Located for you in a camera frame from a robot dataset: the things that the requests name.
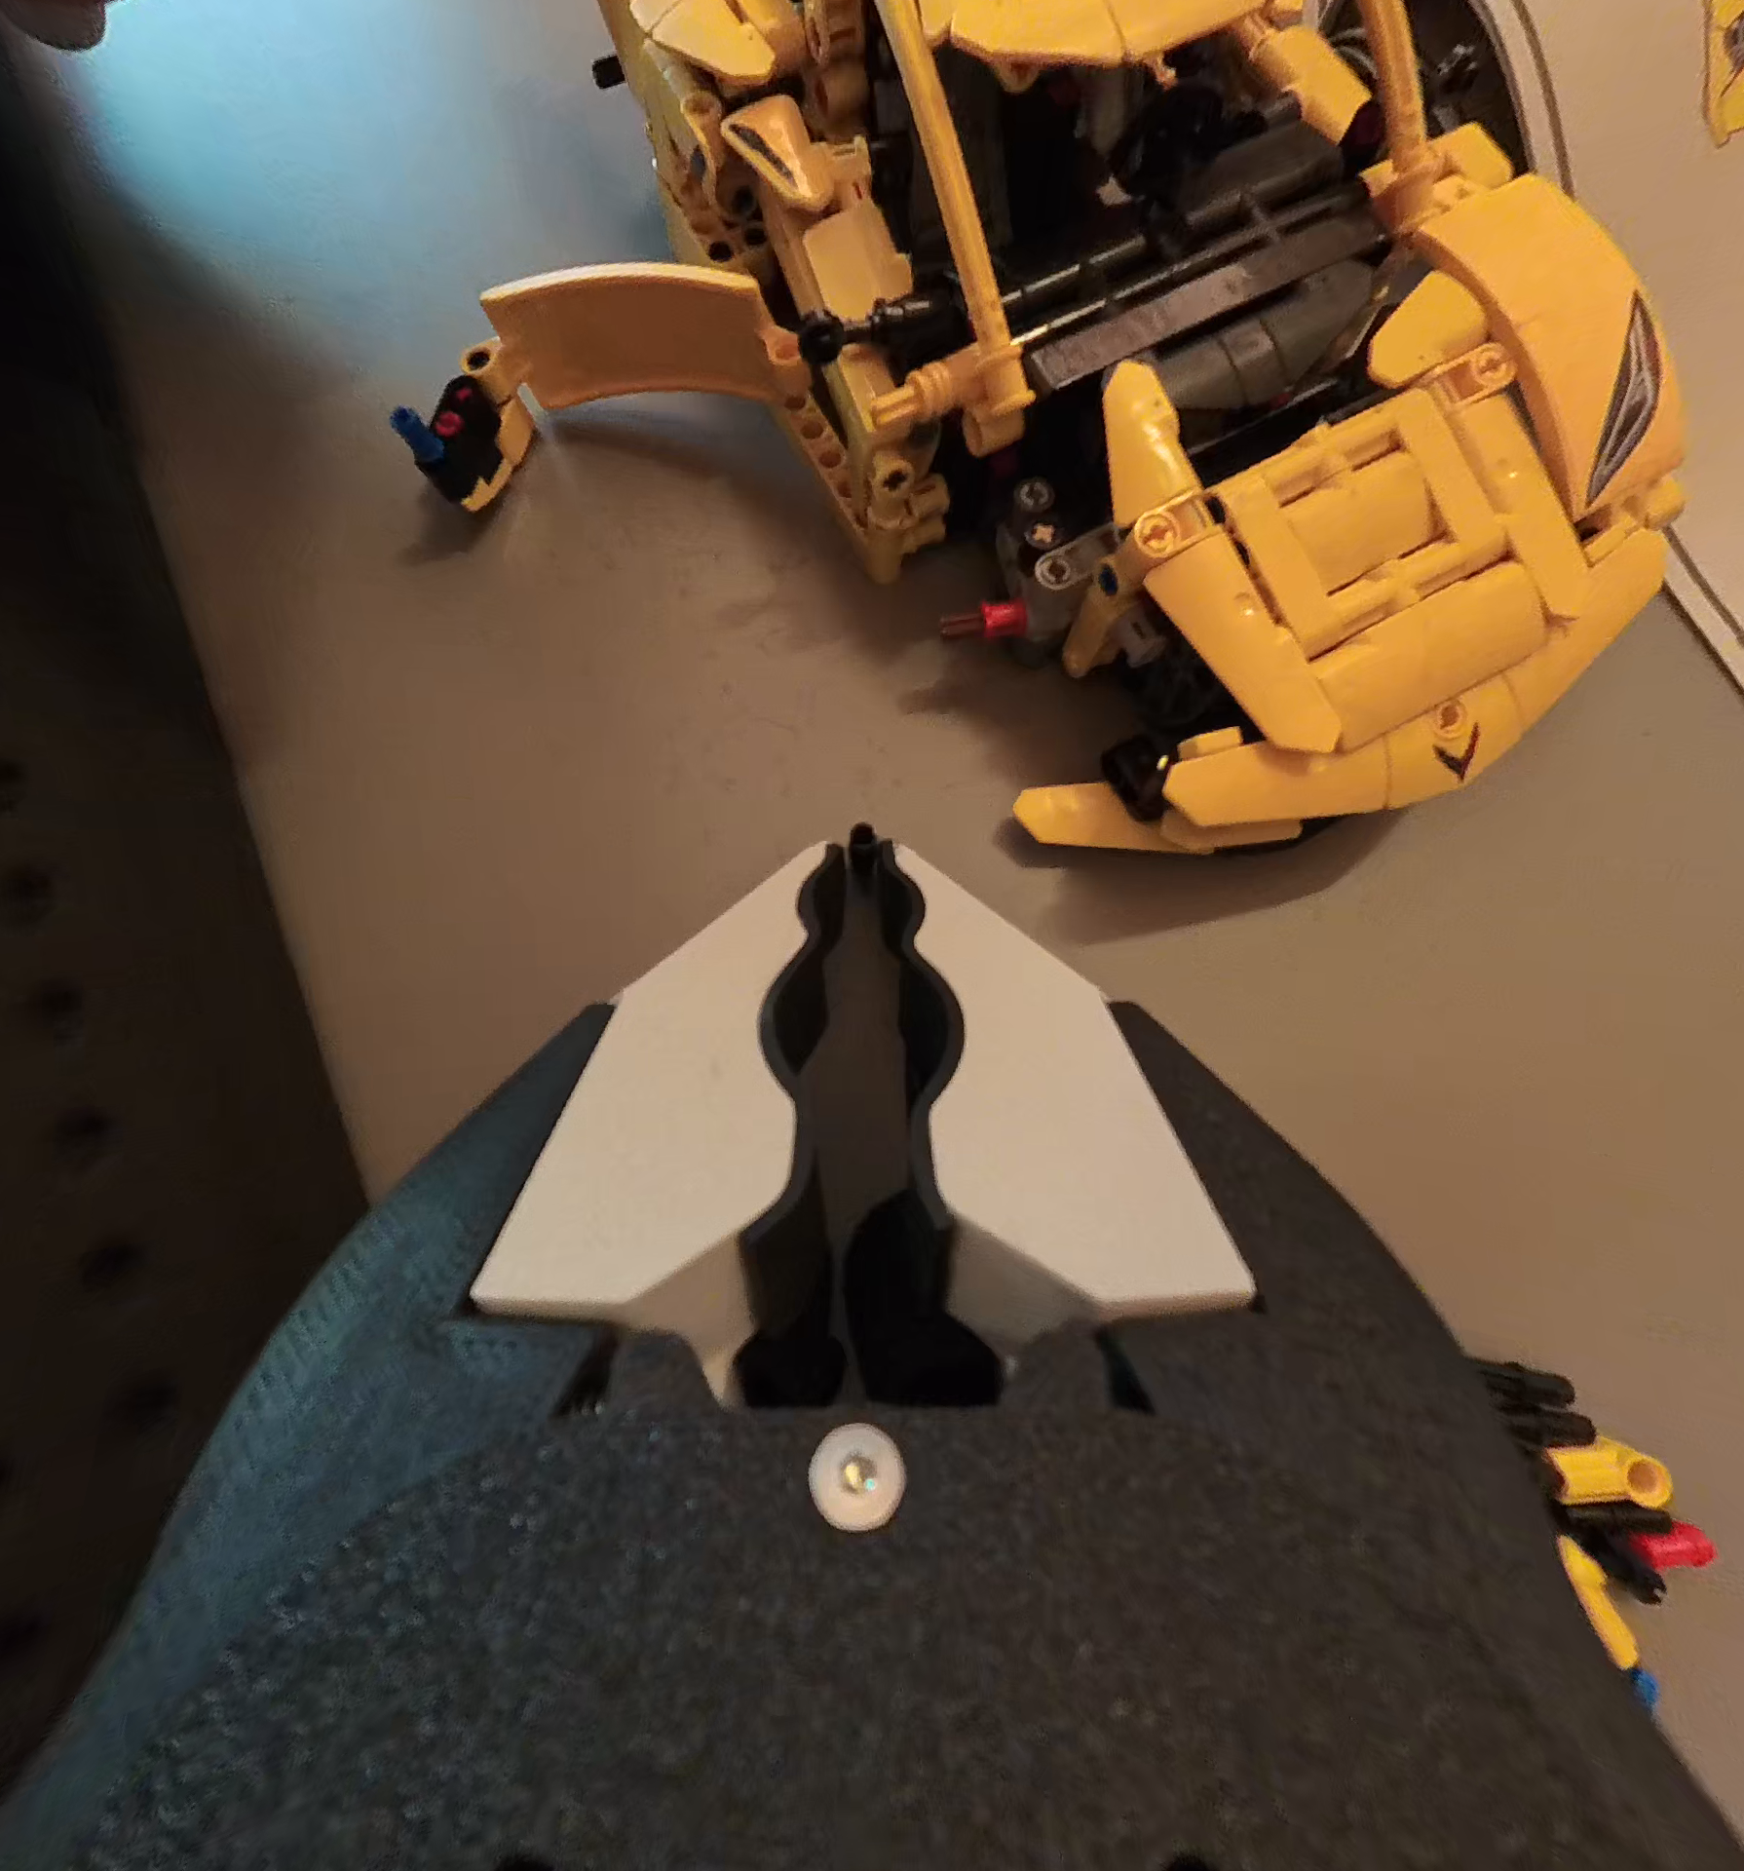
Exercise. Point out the grey desk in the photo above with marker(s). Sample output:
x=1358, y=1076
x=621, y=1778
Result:
x=521, y=732

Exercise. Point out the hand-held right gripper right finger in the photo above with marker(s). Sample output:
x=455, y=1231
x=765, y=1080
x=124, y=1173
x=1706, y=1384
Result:
x=1092, y=1170

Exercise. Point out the small black pin piece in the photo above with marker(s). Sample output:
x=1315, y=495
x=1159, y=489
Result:
x=863, y=851

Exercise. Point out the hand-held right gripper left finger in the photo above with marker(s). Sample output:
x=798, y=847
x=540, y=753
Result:
x=638, y=1170

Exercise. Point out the yellow toy brick car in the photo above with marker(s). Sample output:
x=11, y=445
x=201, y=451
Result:
x=1398, y=586

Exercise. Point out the yellow curved panel piece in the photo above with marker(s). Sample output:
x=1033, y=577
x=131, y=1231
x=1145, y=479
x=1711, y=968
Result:
x=624, y=330

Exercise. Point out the pile of coloured brick pins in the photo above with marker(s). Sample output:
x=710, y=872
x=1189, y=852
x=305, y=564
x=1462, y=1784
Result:
x=1603, y=1476

